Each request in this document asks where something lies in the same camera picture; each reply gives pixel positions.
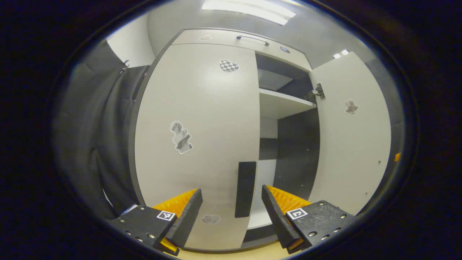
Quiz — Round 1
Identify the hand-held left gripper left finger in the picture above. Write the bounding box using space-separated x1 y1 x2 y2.
108 188 203 256

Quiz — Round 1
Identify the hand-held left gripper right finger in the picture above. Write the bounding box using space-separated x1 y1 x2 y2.
261 185 363 255

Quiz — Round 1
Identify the grey cabinet door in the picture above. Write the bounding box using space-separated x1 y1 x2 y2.
134 43 261 250
309 52 392 216

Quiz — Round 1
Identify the grey double-door shoe cabinet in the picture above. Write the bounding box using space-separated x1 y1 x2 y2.
128 28 394 251

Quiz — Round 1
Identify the white cabinet shelf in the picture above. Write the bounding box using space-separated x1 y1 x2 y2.
259 88 317 120
248 209 274 230

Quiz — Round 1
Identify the metal door hinge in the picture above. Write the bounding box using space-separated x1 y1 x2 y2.
307 83 325 103

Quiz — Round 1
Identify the grey cabinet drawer front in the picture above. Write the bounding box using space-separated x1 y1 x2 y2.
171 29 313 72

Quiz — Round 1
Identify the black backdrop cloth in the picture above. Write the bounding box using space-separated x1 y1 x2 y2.
52 43 406 221

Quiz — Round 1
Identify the long ceiling light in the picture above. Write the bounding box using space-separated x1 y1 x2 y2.
201 0 296 26

